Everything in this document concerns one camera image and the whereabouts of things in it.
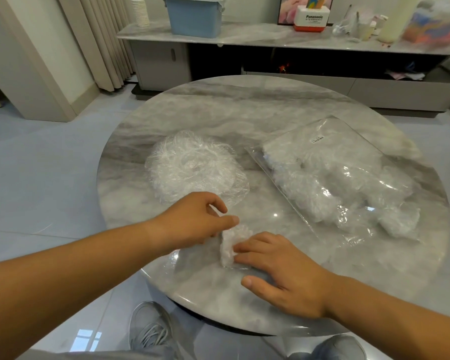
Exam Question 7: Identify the blue plastic storage box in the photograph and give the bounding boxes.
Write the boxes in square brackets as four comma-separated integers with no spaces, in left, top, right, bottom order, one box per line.
[162,0,226,39]

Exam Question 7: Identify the white cup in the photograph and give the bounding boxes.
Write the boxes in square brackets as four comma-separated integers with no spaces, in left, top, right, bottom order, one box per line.
[356,13,378,42]

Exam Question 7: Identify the clear crumpled plastic wrap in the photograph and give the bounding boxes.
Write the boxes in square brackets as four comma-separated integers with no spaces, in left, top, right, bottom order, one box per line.
[331,5,356,37]

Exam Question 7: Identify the tall cream bottle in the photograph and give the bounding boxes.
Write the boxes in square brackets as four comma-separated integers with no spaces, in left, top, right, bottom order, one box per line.
[377,0,423,44]

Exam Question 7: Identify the person's left forearm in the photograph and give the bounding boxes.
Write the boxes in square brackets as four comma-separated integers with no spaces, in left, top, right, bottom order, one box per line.
[0,216,163,360]

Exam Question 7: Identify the grey right shoe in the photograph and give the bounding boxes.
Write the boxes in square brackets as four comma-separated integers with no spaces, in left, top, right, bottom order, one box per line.
[310,334,367,360]

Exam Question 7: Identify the round marble table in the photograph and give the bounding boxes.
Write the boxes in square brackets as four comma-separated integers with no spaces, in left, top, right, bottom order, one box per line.
[96,75,450,338]

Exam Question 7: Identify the stack of white paper cups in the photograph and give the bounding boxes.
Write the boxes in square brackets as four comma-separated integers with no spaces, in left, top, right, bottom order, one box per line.
[129,0,151,28]

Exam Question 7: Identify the grey marble-top cabinet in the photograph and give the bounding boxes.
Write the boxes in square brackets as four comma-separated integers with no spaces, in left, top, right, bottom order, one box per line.
[116,20,450,114]

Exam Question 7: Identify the person's left hand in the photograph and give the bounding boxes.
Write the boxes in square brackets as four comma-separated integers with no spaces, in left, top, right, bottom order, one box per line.
[154,192,240,256]

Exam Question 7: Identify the papers on cabinet shelf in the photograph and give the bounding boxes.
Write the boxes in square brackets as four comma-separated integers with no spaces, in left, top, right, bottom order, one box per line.
[384,61,427,82]

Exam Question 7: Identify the person's right forearm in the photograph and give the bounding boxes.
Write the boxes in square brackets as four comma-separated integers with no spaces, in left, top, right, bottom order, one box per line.
[322,273,450,360]

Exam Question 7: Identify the colourful plastic package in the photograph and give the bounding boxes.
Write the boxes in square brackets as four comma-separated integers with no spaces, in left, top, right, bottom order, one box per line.
[403,0,450,46]

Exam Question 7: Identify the clear plastic cover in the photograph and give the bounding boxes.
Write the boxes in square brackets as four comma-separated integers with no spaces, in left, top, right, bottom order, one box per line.
[168,225,256,275]

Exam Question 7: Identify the pile of clear plastic covers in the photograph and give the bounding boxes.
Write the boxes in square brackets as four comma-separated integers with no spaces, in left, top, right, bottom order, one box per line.
[144,130,250,207]

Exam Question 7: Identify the grey left shoe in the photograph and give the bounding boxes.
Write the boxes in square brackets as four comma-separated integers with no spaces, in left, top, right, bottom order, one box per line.
[129,301,181,360]

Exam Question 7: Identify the white and red box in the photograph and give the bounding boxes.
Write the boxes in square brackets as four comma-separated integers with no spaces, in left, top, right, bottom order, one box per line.
[293,5,330,33]

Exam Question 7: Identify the person's right hand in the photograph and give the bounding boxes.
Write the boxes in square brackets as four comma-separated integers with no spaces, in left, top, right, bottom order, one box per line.
[232,231,337,319]

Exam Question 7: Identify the grey shoe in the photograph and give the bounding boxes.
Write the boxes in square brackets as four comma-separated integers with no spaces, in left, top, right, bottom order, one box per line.
[310,334,367,360]
[129,301,181,360]

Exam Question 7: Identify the beige curtain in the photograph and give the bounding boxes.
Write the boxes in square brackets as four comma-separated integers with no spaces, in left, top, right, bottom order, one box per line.
[56,0,138,93]

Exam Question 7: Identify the clear bag of plastic covers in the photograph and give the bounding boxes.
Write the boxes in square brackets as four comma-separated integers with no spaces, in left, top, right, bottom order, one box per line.
[245,116,424,245]

